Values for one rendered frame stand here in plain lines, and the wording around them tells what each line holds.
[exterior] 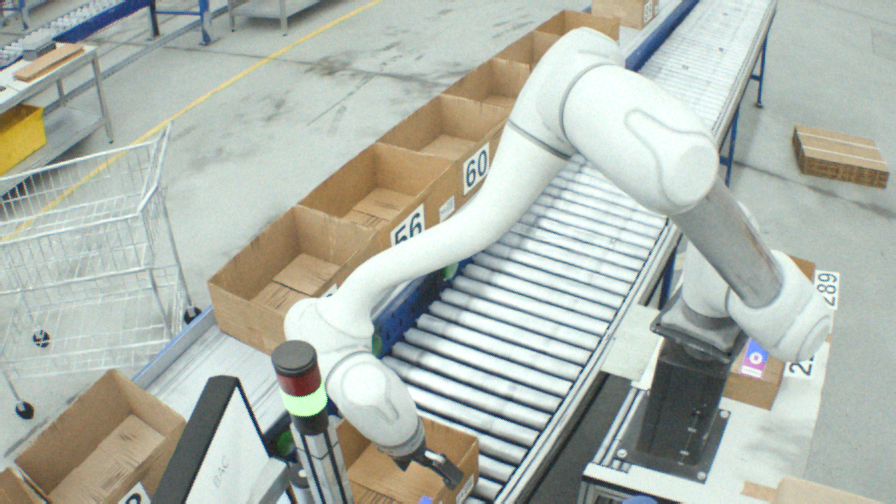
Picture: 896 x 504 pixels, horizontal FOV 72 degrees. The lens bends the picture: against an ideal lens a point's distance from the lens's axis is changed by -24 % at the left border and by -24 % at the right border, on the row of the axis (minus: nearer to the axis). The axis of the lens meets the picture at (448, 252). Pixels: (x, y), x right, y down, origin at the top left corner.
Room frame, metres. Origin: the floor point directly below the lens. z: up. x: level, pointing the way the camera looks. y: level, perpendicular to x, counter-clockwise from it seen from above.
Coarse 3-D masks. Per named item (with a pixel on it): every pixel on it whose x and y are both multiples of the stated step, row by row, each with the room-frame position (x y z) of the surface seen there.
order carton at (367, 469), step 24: (336, 432) 1.12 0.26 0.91; (432, 432) 1.15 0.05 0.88; (456, 432) 1.12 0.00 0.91; (360, 456) 1.17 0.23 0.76; (384, 456) 1.17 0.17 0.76; (456, 456) 1.12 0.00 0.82; (360, 480) 1.09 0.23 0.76; (384, 480) 1.09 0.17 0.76; (408, 480) 1.09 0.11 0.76; (432, 480) 1.09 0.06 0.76
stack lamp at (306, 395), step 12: (276, 372) 0.57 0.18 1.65; (312, 372) 0.57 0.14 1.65; (288, 384) 0.56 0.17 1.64; (300, 384) 0.56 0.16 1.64; (312, 384) 0.57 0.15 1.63; (288, 396) 0.57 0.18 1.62; (300, 396) 0.56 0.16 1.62; (312, 396) 0.57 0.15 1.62; (324, 396) 0.58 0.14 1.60; (288, 408) 0.57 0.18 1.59; (300, 408) 0.56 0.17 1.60; (312, 408) 0.57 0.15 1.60
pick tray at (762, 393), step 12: (660, 348) 1.40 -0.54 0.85; (744, 348) 1.45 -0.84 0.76; (768, 360) 1.39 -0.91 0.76; (780, 360) 1.38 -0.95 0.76; (732, 372) 1.28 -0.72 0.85; (768, 372) 1.34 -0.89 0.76; (780, 372) 1.34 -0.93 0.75; (732, 384) 1.27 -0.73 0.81; (744, 384) 1.25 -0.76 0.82; (756, 384) 1.23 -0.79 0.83; (768, 384) 1.22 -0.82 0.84; (780, 384) 1.21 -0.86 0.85; (732, 396) 1.27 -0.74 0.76; (744, 396) 1.25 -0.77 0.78; (756, 396) 1.23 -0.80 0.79; (768, 396) 1.21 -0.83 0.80; (768, 408) 1.20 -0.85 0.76
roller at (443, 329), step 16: (416, 320) 1.71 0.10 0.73; (432, 320) 1.68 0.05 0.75; (448, 336) 1.63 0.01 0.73; (464, 336) 1.61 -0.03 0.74; (480, 336) 1.60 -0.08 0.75; (496, 352) 1.55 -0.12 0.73; (512, 352) 1.54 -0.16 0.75; (528, 352) 1.53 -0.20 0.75; (544, 368) 1.48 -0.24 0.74; (560, 368) 1.46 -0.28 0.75; (576, 368) 1.45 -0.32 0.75
